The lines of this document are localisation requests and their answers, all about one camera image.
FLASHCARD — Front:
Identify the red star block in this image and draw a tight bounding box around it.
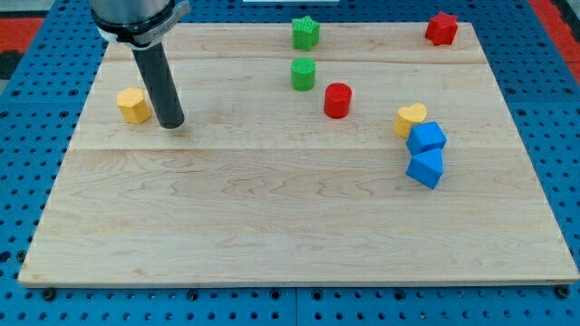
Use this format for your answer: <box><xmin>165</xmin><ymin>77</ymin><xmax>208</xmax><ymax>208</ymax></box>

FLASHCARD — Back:
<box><xmin>424</xmin><ymin>12</ymin><xmax>459</xmax><ymax>46</ymax></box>

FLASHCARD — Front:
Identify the blue triangular block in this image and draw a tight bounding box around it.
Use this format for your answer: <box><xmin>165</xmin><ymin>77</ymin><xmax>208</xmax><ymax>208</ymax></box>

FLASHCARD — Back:
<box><xmin>406</xmin><ymin>149</ymin><xmax>444</xmax><ymax>189</ymax></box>

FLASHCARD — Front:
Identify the blue cube block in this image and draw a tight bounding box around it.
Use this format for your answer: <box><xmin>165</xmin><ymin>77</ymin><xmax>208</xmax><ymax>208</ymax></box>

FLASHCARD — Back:
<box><xmin>406</xmin><ymin>121</ymin><xmax>448</xmax><ymax>155</ymax></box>

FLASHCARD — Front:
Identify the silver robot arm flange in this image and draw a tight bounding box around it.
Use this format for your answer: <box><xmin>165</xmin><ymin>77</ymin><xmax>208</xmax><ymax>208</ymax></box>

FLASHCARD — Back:
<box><xmin>89</xmin><ymin>0</ymin><xmax>190</xmax><ymax>51</ymax></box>

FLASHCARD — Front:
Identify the green cylinder block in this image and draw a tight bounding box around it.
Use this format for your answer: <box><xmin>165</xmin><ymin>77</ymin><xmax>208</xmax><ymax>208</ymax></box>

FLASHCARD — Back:
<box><xmin>291</xmin><ymin>57</ymin><xmax>316</xmax><ymax>91</ymax></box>

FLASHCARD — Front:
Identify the yellow hexagon block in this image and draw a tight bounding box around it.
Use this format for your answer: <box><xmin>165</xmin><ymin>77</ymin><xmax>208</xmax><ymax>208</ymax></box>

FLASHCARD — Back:
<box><xmin>116</xmin><ymin>88</ymin><xmax>151</xmax><ymax>124</ymax></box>

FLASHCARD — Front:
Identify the wooden board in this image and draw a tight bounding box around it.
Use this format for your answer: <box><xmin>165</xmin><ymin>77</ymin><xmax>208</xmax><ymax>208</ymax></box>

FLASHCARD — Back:
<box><xmin>19</xmin><ymin>23</ymin><xmax>579</xmax><ymax>289</ymax></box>

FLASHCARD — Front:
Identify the yellow heart block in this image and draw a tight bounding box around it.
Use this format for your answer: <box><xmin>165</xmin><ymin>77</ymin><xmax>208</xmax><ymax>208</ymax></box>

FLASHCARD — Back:
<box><xmin>393</xmin><ymin>102</ymin><xmax>428</xmax><ymax>138</ymax></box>

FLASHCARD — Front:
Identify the green star block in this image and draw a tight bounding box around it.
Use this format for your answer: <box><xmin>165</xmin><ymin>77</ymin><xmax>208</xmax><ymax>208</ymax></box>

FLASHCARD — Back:
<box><xmin>292</xmin><ymin>15</ymin><xmax>321</xmax><ymax>51</ymax></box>

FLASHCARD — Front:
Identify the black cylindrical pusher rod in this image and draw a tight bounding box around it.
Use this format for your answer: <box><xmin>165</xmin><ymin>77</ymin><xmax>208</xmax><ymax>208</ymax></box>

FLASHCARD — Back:
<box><xmin>132</xmin><ymin>43</ymin><xmax>185</xmax><ymax>129</ymax></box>

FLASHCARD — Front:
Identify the red cylinder block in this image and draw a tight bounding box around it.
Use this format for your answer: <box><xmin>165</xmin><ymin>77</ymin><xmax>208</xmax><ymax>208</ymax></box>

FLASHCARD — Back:
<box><xmin>324</xmin><ymin>82</ymin><xmax>353</xmax><ymax>119</ymax></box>

